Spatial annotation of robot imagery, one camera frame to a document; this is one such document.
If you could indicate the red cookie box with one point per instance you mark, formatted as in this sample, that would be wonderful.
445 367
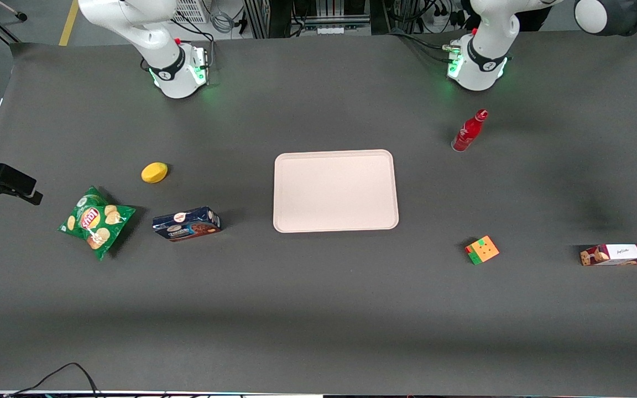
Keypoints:
622 254

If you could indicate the white perforated box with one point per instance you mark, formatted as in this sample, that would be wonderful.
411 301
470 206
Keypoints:
191 10

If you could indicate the white power strip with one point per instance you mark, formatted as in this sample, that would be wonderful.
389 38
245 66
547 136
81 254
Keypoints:
330 30

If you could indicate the red soda bottle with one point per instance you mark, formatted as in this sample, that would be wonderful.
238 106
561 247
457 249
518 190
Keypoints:
466 135

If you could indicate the dark grey table mat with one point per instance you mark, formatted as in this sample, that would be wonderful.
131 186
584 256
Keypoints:
318 304

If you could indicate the green Lays chips bag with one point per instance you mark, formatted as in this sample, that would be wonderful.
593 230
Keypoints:
94 224

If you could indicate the black equipment rack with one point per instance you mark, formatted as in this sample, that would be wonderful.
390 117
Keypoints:
266 16

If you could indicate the dark blue cookie box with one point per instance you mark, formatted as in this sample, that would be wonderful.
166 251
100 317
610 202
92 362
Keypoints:
186 225

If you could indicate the yellow lemon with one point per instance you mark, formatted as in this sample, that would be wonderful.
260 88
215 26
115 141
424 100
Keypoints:
154 173

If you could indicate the orange Rubik's cube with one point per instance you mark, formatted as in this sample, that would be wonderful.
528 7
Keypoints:
484 251

